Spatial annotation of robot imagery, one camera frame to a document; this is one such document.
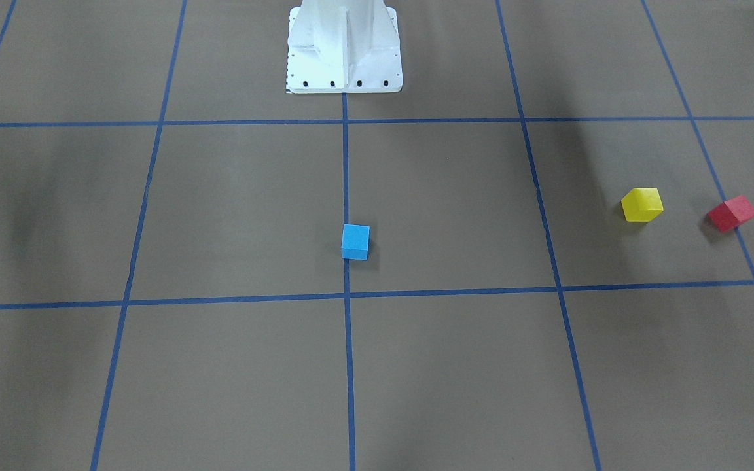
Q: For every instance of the blue cube block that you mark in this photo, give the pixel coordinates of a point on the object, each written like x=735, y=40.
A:
x=355, y=242

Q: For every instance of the yellow cube block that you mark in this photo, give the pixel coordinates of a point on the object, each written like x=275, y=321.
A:
x=642, y=205

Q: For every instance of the red cube block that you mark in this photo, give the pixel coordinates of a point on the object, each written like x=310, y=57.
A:
x=732, y=213

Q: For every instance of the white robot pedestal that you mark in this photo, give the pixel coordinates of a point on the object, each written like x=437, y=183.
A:
x=343, y=47

